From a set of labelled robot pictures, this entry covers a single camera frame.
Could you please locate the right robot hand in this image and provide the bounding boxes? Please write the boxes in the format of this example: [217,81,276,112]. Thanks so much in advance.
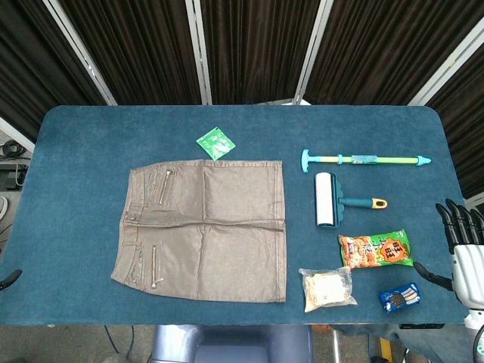
[414,198,484,309]

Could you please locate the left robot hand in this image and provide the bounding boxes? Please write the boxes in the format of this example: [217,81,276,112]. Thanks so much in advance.
[0,268,23,291]

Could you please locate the blue white lint roller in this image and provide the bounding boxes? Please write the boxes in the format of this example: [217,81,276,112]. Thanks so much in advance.
[315,172,389,228]

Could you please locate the blue cookie packet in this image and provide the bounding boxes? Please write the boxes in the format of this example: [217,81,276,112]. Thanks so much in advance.
[379,281,423,315]

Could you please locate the orange green snack bag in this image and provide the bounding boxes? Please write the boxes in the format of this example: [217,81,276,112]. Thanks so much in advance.
[338,228,414,270]

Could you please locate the black box on floor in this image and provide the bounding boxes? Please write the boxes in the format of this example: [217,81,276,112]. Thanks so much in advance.
[0,163,28,192]

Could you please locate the blue table cloth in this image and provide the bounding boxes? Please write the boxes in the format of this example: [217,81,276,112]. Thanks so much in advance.
[0,104,467,328]

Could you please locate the dark folding screen panel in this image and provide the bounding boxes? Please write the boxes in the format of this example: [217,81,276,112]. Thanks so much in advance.
[43,0,211,106]
[0,0,116,152]
[187,0,332,106]
[296,0,484,106]
[410,28,484,200]

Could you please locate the clear bag of food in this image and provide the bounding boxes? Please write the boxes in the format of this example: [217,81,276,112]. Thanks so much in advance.
[298,265,358,314]

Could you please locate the teal green pump toy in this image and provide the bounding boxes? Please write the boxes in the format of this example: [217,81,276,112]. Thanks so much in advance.
[301,148,433,174]

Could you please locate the brown zippered skirt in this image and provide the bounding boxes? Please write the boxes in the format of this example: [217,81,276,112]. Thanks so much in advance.
[110,159,287,303]

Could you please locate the grey robot torso base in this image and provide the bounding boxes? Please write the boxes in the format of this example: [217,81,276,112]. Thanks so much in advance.
[150,324,315,363]

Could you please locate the green sachet packet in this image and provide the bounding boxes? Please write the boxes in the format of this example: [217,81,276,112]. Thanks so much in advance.
[195,126,237,162]

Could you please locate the blue cable under table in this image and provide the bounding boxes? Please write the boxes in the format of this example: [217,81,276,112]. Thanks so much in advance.
[102,324,137,355]

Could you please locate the black floor cables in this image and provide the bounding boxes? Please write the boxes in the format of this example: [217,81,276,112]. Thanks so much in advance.
[0,138,24,157]

